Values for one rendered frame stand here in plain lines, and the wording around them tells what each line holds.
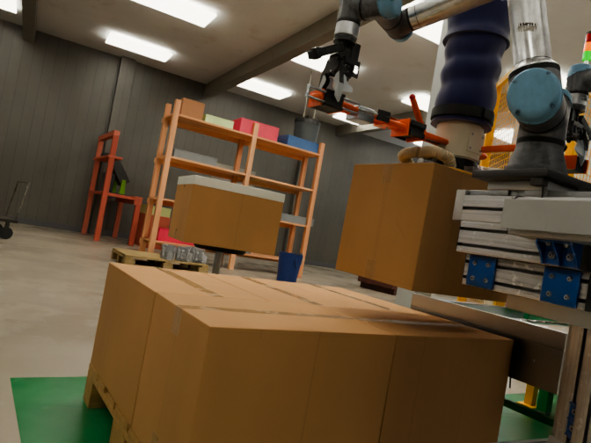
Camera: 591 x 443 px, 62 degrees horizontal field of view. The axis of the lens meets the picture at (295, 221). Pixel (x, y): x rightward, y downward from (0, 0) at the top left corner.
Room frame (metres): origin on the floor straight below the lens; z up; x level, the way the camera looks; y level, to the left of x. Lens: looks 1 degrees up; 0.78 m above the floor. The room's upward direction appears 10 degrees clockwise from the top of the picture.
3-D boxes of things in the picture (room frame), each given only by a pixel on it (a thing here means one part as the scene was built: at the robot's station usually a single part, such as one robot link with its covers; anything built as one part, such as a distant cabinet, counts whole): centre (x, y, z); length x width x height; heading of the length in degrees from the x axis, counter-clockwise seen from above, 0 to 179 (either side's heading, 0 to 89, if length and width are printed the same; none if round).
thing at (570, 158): (1.75, -0.94, 1.20); 0.09 x 0.08 x 0.05; 31
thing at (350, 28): (1.51, -0.05, 1.43); 0.08 x 0.08 x 0.05
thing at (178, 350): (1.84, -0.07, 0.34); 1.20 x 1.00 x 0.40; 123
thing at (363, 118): (1.57, -0.15, 1.20); 0.07 x 0.07 x 0.04; 31
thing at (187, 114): (8.54, 1.05, 1.30); 2.97 x 0.76 x 2.59; 118
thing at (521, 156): (1.29, -0.60, 1.09); 0.15 x 0.15 x 0.10
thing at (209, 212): (3.18, 0.45, 0.82); 0.60 x 0.40 x 0.40; 117
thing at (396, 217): (1.81, -0.54, 0.88); 0.60 x 0.40 x 0.40; 122
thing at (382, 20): (1.46, -0.15, 1.50); 0.11 x 0.11 x 0.08; 55
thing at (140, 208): (10.14, 3.50, 1.06); 1.64 x 1.46 x 2.11; 29
